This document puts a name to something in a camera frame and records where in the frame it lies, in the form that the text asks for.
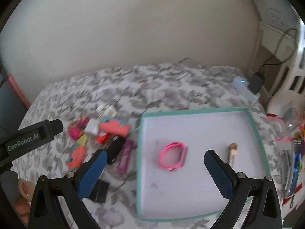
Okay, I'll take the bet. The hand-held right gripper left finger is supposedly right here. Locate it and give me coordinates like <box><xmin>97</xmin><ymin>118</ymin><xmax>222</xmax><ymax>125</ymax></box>
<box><xmin>29</xmin><ymin>149</ymin><xmax>108</xmax><ymax>229</ymax></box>

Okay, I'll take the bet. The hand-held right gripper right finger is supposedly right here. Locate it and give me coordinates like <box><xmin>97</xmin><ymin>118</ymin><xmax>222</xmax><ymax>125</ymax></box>
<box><xmin>204</xmin><ymin>149</ymin><xmax>283</xmax><ymax>229</ymax></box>

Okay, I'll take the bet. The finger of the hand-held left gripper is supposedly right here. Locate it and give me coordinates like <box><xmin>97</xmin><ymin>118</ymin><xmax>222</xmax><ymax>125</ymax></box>
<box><xmin>46</xmin><ymin>119</ymin><xmax>64</xmax><ymax>138</ymax></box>

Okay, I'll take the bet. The pink toy figure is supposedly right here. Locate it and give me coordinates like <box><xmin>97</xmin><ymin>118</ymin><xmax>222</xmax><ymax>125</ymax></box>
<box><xmin>68</xmin><ymin>117</ymin><xmax>90</xmax><ymax>139</ymax></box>

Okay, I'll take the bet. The black charger plug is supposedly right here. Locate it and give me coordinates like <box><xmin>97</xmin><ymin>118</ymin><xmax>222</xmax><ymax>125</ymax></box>
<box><xmin>89</xmin><ymin>180</ymin><xmax>110</xmax><ymax>204</ymax></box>

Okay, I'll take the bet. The orange toy figure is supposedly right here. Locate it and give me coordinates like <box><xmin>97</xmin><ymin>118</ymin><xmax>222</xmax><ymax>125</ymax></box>
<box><xmin>66</xmin><ymin>145</ymin><xmax>87</xmax><ymax>170</ymax></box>

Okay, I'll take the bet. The gold lighter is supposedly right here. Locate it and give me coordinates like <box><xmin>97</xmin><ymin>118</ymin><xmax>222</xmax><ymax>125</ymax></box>
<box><xmin>228</xmin><ymin>143</ymin><xmax>239</xmax><ymax>165</ymax></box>

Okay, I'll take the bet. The black toy car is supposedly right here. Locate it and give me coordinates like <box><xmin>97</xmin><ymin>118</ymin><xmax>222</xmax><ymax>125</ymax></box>
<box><xmin>106</xmin><ymin>135</ymin><xmax>125</xmax><ymax>165</ymax></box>

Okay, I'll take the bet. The magenta lighter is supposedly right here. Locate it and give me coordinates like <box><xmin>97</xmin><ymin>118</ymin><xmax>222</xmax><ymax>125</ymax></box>
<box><xmin>116</xmin><ymin>139</ymin><xmax>135</xmax><ymax>173</ymax></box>

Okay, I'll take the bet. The pink wristband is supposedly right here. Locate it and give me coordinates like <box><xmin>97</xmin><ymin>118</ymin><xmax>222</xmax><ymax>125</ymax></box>
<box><xmin>159</xmin><ymin>142</ymin><xmax>188</xmax><ymax>171</ymax></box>

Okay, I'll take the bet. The teal-edged white box lid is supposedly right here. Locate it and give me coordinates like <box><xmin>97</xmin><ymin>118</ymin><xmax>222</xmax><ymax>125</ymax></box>
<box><xmin>136</xmin><ymin>107</ymin><xmax>271</xmax><ymax>221</ymax></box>

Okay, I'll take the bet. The person's left hand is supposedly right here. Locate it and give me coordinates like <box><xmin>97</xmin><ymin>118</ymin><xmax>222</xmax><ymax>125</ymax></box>
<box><xmin>15</xmin><ymin>178</ymin><xmax>32</xmax><ymax>221</ymax></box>

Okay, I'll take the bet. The yellow blue clip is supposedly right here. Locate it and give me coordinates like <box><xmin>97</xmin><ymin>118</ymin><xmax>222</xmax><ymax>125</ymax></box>
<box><xmin>77</xmin><ymin>134</ymin><xmax>89</xmax><ymax>146</ymax></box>

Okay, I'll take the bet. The red small packet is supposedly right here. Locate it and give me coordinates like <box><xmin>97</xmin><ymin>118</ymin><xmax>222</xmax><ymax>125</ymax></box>
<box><xmin>95</xmin><ymin>131</ymin><xmax>110</xmax><ymax>145</ymax></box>

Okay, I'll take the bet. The white cube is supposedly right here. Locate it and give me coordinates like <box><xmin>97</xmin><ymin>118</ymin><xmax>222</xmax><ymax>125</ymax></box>
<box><xmin>84</xmin><ymin>119</ymin><xmax>99</xmax><ymax>134</ymax></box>

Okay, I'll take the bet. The pink board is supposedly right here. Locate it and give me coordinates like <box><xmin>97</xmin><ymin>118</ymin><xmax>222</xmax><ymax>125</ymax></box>
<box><xmin>7</xmin><ymin>75</ymin><xmax>31</xmax><ymax>110</ymax></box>

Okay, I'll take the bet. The orange red clip toy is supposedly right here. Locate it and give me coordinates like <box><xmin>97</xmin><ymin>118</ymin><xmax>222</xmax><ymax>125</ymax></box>
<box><xmin>99</xmin><ymin>116</ymin><xmax>131</xmax><ymax>136</ymax></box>

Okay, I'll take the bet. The white usb adapter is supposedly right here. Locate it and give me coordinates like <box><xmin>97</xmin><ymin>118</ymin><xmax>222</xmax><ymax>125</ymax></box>
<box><xmin>97</xmin><ymin>103</ymin><xmax>118</xmax><ymax>118</ymax></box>

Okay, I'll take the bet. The clear plastic cup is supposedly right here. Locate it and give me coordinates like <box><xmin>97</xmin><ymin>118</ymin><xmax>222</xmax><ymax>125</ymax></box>
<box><xmin>262</xmin><ymin>105</ymin><xmax>299</xmax><ymax>139</ymax></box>

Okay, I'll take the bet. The white power strip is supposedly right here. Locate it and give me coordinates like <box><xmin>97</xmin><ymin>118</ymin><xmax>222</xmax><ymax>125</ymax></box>
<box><xmin>232</xmin><ymin>76</ymin><xmax>260</xmax><ymax>103</ymax></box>

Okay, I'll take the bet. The black power adapter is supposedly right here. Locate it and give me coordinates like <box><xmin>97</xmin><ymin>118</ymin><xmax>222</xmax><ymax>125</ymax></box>
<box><xmin>249</xmin><ymin>73</ymin><xmax>265</xmax><ymax>95</ymax></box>

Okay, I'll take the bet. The white plastic chair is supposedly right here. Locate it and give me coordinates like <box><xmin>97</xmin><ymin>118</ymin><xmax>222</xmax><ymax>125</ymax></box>
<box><xmin>266</xmin><ymin>19</ymin><xmax>305</xmax><ymax>115</ymax></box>

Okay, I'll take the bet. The white shelf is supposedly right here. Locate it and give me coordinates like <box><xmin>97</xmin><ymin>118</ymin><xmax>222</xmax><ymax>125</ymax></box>
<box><xmin>251</xmin><ymin>0</ymin><xmax>301</xmax><ymax>67</ymax></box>

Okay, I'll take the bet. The black cable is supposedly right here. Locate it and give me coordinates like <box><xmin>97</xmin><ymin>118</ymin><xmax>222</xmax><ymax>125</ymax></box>
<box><xmin>260</xmin><ymin>27</ymin><xmax>299</xmax><ymax>75</ymax></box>

